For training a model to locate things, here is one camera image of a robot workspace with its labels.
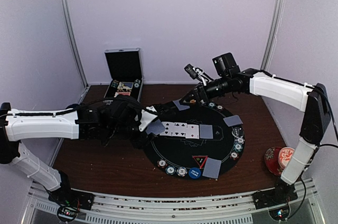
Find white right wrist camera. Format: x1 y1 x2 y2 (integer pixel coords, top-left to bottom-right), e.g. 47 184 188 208
184 64 213 86

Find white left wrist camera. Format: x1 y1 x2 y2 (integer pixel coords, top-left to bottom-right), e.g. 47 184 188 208
138 106 158 132

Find red floral plate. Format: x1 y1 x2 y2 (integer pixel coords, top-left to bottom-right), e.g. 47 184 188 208
264 147 284 176

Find dark blue mug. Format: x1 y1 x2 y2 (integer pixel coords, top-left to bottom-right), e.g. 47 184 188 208
66 104 79 109

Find aluminium poker case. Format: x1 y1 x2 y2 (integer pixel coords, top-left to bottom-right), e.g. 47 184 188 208
105 48 143 100

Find four of clubs card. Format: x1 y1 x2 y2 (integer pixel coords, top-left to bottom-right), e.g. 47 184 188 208
172 122 187 138

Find round black poker mat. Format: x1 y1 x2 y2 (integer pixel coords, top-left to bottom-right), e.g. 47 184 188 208
144 101 245 180

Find metal frame post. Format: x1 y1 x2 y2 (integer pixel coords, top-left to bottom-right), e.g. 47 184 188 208
260 0 285 71
60 0 88 88

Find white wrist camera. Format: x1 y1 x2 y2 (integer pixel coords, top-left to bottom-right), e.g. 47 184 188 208
138 106 158 132
184 64 213 86

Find mixed chip stack in case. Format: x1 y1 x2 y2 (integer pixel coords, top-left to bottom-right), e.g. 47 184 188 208
110 80 119 88

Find red card deck in case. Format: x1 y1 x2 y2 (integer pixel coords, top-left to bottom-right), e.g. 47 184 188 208
114 92 131 97

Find face-down cards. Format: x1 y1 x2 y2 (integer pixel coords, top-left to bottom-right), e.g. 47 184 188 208
223 115 243 127
173 100 190 111
202 158 222 179

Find right metal frame post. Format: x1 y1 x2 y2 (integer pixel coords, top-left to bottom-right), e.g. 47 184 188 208
260 0 285 71

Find grey playing card deck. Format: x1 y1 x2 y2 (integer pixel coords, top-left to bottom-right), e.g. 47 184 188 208
146 120 165 135

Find three of spades card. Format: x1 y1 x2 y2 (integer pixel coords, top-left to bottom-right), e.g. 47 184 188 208
159 122 174 137

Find left metal frame post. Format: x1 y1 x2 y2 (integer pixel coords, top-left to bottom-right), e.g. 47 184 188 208
60 0 88 88

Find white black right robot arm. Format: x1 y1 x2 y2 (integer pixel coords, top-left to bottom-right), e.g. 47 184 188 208
184 53 336 204

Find blue small blind button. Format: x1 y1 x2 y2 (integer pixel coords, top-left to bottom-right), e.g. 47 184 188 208
188 167 201 180

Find two of diamonds card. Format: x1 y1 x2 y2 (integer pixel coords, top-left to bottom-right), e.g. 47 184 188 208
185 124 200 139

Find front aluminium rail base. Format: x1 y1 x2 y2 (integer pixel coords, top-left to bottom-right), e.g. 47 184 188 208
18 179 328 223

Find blue white 10 chip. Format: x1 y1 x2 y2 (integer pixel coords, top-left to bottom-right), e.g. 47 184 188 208
176 167 188 178
235 137 245 144

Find black white dealer button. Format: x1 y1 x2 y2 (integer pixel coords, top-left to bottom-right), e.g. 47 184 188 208
232 127 244 138

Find blue card deck in case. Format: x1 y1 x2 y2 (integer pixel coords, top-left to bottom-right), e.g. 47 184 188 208
118 82 134 89

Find red triangular all-in marker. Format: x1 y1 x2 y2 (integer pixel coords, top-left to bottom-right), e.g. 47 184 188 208
192 155 208 169

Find green chip stack in case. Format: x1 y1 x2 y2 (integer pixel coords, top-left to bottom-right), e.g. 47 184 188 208
133 79 140 88

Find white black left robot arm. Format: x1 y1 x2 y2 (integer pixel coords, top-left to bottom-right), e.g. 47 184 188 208
1 96 158 205

